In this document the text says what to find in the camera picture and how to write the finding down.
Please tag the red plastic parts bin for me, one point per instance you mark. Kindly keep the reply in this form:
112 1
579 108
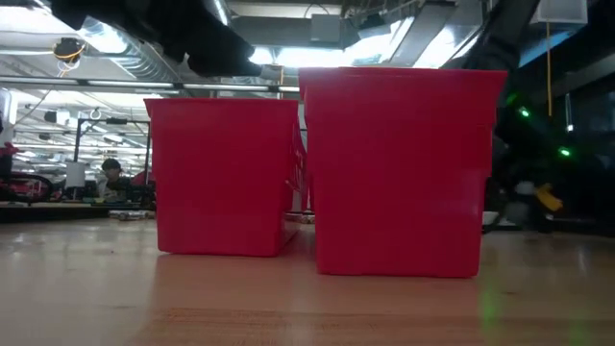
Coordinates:
399 173
221 178

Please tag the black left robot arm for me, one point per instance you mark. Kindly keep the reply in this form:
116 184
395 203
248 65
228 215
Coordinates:
144 19

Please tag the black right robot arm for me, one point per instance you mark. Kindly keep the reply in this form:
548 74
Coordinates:
504 33

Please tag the grey ceiling conduit pipe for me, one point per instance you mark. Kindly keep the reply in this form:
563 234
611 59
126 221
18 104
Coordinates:
120 84

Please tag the grey ceiling box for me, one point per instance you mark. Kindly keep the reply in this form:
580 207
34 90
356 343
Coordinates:
326 31

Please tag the person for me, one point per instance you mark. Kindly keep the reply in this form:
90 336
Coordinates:
113 180

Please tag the white paper sign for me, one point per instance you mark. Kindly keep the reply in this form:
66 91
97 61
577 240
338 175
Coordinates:
75 174

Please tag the white ceiling box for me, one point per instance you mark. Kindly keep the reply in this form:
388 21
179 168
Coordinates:
559 10

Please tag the red and black machine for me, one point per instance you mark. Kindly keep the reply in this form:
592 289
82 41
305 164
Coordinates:
29 187

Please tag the silver ventilation duct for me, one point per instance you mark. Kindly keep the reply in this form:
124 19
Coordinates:
222 12

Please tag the black metal gantry frame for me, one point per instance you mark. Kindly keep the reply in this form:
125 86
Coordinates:
77 141

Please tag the black aluminium table frame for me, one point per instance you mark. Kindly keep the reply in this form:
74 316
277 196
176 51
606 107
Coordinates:
48 214

